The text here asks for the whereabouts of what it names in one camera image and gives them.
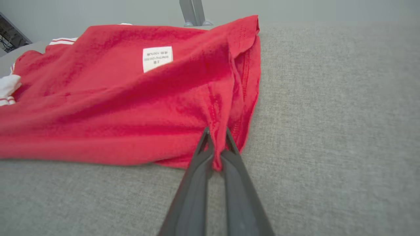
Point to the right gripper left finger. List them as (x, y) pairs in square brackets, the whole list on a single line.
[(192, 196)]

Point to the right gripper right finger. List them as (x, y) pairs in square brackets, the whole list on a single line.
[(241, 203)]

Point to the red and white shirt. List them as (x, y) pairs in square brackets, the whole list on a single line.
[(115, 108)]

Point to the grey partition post two feet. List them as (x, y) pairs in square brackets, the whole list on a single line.
[(193, 11)]

